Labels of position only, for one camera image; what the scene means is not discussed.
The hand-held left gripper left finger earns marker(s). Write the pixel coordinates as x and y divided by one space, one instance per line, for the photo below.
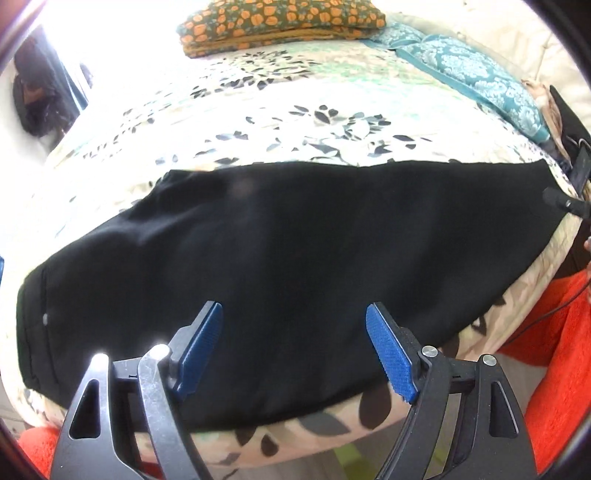
201 353

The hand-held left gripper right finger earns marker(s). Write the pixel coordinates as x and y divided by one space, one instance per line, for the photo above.
392 353

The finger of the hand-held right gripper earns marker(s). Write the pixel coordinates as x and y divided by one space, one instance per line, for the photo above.
558 199

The black pants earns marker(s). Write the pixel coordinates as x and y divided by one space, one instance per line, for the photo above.
300 254

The black phone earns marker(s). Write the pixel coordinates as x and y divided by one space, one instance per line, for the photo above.
581 166

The beige cloth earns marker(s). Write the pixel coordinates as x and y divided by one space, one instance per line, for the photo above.
545 115

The dark cloth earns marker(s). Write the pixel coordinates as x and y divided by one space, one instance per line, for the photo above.
570 113

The green floor object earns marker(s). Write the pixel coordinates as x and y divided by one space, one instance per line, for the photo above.
348 461

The teal floral pillow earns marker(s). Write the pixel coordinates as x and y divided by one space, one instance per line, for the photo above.
399 34
480 76

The orange fleece garment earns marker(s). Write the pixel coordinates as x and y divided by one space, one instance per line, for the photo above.
563 369

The cream padded headboard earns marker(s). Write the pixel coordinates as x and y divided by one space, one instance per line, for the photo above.
508 27

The leaf print bed blanket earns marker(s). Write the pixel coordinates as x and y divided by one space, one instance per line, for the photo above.
277 120

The dark blue curtain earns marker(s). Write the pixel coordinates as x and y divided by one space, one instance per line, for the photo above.
76 87

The dark hanging clothes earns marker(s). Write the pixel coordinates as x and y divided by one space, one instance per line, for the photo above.
39 92

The orange flower print pillow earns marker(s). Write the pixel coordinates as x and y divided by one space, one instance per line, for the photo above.
277 18

